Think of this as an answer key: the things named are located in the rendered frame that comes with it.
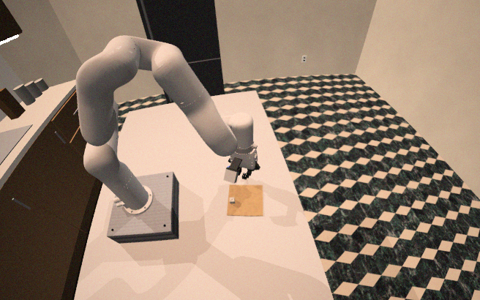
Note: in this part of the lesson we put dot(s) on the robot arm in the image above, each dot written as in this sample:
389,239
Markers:
101,75

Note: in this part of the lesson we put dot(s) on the tan mat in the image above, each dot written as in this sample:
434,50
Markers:
248,200

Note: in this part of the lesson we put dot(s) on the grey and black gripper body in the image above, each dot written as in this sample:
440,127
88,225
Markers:
248,160

